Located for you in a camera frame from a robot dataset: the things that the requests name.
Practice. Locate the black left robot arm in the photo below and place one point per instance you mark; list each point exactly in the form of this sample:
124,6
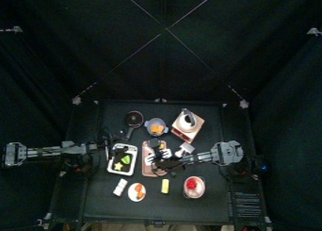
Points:
49,151

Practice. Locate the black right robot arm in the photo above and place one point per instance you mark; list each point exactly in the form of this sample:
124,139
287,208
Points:
218,153

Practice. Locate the white rice sushi piece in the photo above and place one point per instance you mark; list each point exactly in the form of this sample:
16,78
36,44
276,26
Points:
167,153
149,159

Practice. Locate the black round sushi roll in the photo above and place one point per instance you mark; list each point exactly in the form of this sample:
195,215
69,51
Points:
153,143

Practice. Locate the white rectangular plate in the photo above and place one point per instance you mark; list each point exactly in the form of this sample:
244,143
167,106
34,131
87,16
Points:
131,165

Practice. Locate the white round plate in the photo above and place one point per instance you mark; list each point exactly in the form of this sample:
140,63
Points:
132,194

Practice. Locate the pink cutting board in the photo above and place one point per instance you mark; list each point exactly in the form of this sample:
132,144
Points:
145,150

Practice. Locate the yellow star toy piece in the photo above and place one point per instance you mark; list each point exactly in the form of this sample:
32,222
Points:
117,166

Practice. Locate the yellow toy block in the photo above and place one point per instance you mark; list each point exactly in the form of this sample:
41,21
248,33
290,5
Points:
164,186

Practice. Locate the grey white toy cube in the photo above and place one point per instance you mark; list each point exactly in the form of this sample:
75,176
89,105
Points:
185,148

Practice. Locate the orange toy food piece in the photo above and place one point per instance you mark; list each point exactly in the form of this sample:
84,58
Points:
156,129

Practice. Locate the red toy food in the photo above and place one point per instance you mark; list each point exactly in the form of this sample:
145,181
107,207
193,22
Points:
191,184

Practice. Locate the blue-grey toy pot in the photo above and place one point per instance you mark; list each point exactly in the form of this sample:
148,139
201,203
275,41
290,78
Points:
155,127

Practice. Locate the white toy block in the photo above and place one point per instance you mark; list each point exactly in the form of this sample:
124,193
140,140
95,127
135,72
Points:
120,187

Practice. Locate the black toy frying pan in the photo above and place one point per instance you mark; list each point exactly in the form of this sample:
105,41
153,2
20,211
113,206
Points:
133,119

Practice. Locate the pink toy bowl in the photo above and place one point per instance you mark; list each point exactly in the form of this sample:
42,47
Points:
196,190

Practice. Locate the white round dish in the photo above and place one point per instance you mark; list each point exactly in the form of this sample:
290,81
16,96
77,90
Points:
184,124

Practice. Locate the grey toy utensil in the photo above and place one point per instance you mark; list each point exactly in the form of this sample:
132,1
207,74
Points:
188,116

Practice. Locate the white printed label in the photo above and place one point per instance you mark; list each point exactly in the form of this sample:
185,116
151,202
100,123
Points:
247,204

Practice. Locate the grey frame corner bracket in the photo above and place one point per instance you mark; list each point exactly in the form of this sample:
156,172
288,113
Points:
16,29
243,103
314,31
76,100

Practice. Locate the grey frame middle bracket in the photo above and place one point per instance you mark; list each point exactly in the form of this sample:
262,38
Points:
159,100

